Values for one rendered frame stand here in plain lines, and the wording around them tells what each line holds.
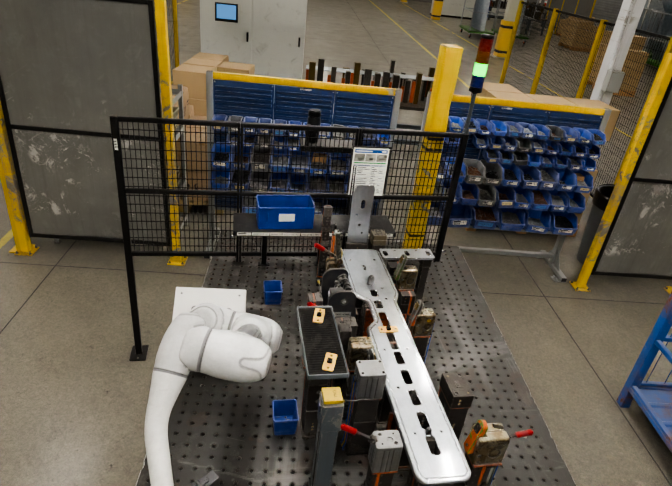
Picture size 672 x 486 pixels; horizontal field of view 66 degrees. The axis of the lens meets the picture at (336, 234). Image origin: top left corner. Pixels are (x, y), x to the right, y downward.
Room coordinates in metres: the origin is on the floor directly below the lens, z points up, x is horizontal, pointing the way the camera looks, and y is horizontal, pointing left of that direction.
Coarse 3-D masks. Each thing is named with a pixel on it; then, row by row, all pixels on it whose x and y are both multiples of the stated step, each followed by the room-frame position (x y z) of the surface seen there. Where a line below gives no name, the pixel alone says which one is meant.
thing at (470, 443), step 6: (480, 420) 1.18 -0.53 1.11; (474, 426) 1.18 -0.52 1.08; (480, 426) 1.17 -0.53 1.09; (486, 426) 1.17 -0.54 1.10; (474, 432) 1.18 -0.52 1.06; (480, 432) 1.16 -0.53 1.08; (468, 438) 1.18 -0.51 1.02; (474, 438) 1.16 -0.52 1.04; (468, 444) 1.17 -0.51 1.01; (474, 444) 1.16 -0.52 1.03; (468, 450) 1.16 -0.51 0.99
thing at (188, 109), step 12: (192, 108) 5.43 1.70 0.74; (192, 144) 4.42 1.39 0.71; (204, 144) 4.44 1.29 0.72; (180, 156) 4.77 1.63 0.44; (192, 156) 4.42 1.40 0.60; (204, 156) 4.44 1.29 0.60; (180, 168) 4.51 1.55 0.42; (192, 168) 4.42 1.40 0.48; (204, 168) 4.44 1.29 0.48; (204, 180) 4.44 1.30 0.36; (180, 204) 4.40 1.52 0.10; (192, 204) 4.41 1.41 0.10; (204, 204) 4.43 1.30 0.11
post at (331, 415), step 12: (324, 408) 1.13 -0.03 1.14; (336, 408) 1.14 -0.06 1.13; (324, 420) 1.13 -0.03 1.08; (336, 420) 1.14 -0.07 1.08; (324, 432) 1.14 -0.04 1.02; (336, 432) 1.15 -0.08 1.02; (324, 444) 1.14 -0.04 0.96; (324, 456) 1.14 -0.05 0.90; (312, 468) 1.19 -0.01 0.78; (324, 468) 1.14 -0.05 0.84; (312, 480) 1.14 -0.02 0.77; (324, 480) 1.14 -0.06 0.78
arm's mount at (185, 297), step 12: (180, 288) 1.88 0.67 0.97; (192, 288) 1.89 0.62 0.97; (204, 288) 1.90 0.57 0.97; (180, 300) 1.84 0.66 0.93; (192, 300) 1.85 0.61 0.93; (204, 300) 1.86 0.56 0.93; (216, 300) 1.87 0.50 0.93; (228, 300) 1.88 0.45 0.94; (240, 300) 1.89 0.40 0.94; (180, 312) 1.81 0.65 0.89
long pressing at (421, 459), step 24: (360, 264) 2.22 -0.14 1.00; (384, 264) 2.25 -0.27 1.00; (360, 288) 2.00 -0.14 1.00; (384, 288) 2.03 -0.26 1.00; (384, 312) 1.84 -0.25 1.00; (384, 336) 1.67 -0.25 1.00; (408, 336) 1.69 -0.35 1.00; (384, 360) 1.53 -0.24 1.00; (408, 360) 1.55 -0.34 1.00; (408, 384) 1.42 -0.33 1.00; (432, 384) 1.43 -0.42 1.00; (408, 408) 1.30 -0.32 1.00; (432, 408) 1.31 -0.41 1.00; (408, 432) 1.20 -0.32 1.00; (432, 432) 1.21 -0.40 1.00; (408, 456) 1.10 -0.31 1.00; (432, 456) 1.11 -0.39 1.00; (456, 456) 1.12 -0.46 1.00; (432, 480) 1.03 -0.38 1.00; (456, 480) 1.04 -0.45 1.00
